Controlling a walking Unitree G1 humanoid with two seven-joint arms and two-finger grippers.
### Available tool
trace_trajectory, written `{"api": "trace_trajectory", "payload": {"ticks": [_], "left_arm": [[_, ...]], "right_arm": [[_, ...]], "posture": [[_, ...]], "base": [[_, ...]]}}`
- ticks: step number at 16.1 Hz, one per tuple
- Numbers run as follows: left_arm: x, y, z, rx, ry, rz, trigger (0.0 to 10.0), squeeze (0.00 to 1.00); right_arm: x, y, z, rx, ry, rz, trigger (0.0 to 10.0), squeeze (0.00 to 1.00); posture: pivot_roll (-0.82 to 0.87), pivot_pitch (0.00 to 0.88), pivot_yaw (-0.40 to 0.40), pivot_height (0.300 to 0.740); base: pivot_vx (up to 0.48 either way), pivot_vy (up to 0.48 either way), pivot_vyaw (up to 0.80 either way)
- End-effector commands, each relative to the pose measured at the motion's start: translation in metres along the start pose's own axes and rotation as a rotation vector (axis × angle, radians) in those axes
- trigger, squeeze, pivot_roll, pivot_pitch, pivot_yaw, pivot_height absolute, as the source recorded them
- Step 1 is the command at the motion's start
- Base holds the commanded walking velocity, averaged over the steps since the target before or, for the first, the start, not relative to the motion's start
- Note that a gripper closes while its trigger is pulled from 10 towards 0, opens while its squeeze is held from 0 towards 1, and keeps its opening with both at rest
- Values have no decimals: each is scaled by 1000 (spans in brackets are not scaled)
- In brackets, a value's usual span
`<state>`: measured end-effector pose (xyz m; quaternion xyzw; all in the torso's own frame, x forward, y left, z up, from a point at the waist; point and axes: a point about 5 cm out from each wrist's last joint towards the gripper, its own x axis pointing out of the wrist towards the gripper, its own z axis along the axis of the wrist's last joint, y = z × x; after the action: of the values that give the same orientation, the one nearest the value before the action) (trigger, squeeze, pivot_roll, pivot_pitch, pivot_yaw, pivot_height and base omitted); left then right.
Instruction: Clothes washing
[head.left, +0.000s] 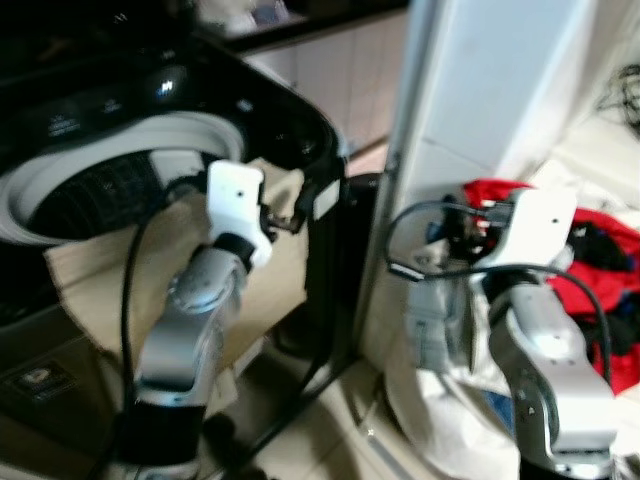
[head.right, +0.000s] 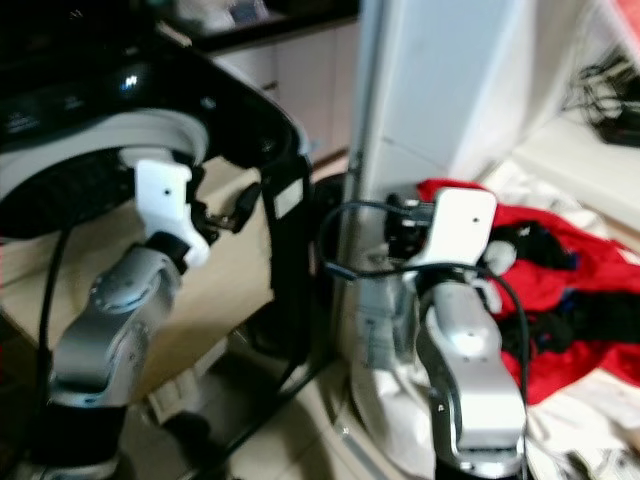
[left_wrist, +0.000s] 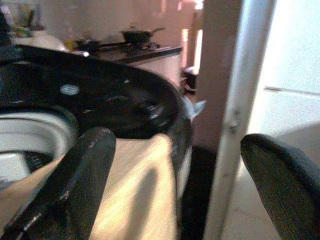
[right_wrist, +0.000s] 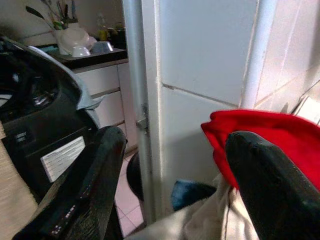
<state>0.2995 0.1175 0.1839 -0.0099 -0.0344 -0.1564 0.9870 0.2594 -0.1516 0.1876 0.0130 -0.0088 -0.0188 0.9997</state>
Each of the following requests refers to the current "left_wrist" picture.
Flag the white door frame post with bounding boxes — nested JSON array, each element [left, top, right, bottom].
[[203, 0, 278, 240]]

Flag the black wok pan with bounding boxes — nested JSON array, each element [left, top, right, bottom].
[[121, 26, 166, 46]]

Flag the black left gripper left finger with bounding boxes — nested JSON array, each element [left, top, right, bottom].
[[0, 126, 117, 240]]

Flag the white door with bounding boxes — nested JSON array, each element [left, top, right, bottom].
[[247, 0, 320, 141]]

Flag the dark kitchen counter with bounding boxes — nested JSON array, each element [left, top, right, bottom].
[[98, 44, 184, 81]]

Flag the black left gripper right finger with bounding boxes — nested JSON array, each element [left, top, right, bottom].
[[240, 133, 320, 240]]

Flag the black round washer door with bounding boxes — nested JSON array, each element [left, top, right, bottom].
[[0, 44, 193, 176]]

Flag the beige cloth garment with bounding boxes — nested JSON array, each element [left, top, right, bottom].
[[0, 133, 179, 240]]

